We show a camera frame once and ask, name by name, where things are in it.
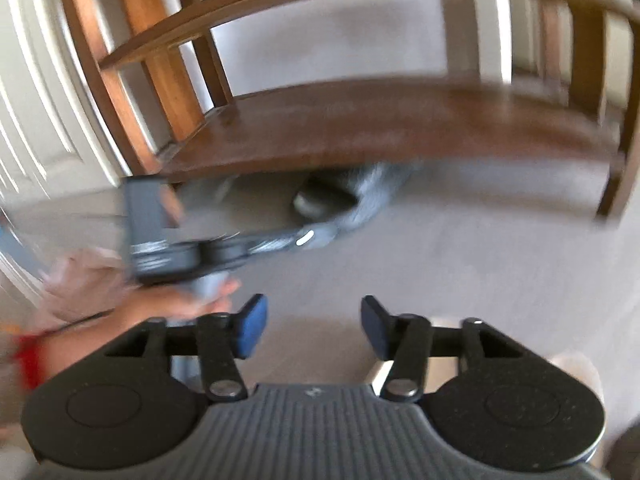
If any dark green textured slide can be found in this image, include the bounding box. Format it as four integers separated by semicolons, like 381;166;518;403
292;162;421;233

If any cream heart slide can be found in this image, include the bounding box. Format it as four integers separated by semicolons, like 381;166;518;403
369;314;467;396
547;351;605;405

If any pink plush slipper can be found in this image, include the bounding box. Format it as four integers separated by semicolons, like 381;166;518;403
32;248;134;332

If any person left hand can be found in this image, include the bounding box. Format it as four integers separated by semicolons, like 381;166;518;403
114;278;241;328

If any white panelled door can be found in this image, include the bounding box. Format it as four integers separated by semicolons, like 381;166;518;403
1;0;125;207

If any red wristband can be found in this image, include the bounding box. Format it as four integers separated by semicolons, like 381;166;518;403
13;332;51;391

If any brown wooden shoe rack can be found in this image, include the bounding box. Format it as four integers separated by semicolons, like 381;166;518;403
62;0;639;219

